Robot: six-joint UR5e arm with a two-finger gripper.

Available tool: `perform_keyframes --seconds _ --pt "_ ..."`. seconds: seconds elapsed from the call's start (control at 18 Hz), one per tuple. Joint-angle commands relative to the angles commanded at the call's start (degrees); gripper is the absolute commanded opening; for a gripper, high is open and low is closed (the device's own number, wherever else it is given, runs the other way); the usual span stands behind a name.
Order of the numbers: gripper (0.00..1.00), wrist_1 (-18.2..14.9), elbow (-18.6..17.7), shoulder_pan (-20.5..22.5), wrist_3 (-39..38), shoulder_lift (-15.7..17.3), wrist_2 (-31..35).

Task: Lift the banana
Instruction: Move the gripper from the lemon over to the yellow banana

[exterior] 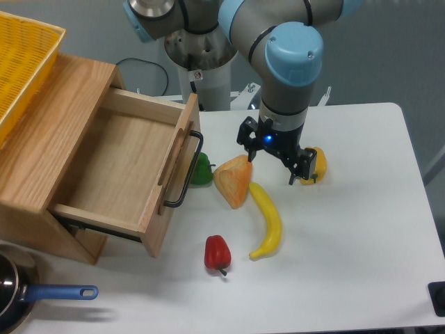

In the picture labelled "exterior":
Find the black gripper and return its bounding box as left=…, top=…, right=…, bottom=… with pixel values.
left=236, top=110, right=317, bottom=185

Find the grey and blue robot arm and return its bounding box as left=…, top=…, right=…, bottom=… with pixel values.
left=123, top=1, right=361, bottom=180

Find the yellow toy banana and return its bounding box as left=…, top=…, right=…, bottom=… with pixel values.
left=248, top=182, right=283, bottom=260

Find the yellow toy bell pepper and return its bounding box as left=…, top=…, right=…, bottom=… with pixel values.
left=300, top=147, right=327, bottom=185

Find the orange toy bread slice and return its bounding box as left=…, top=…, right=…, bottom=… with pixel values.
left=213, top=154, right=252, bottom=209

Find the green toy bell pepper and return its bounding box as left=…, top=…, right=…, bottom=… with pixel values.
left=191, top=152, right=215, bottom=186

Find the red toy bell pepper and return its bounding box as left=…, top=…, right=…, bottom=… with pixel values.
left=204, top=235, right=232, bottom=276

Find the open wooden drawer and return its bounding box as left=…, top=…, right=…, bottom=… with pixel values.
left=49, top=88, right=200, bottom=257

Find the black device at table edge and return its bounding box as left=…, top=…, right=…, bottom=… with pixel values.
left=428, top=281, right=445, bottom=317

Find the wooden drawer cabinet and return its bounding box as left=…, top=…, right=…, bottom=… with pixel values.
left=1, top=54, right=124, bottom=264

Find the yellow plastic basket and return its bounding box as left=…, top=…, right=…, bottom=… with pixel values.
left=1, top=12, right=66, bottom=143

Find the black metal drawer handle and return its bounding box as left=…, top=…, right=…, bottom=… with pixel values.
left=163, top=129, right=204, bottom=209

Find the black cable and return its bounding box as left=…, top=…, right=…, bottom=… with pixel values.
left=115, top=58, right=170, bottom=97

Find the black pan with blue handle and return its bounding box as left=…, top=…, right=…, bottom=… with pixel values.
left=1, top=244, right=99, bottom=333

